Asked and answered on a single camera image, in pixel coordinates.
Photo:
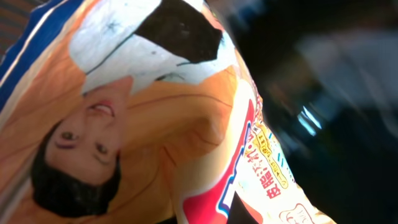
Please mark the cream chips snack bag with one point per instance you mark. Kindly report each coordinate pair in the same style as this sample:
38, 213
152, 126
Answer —
137, 112

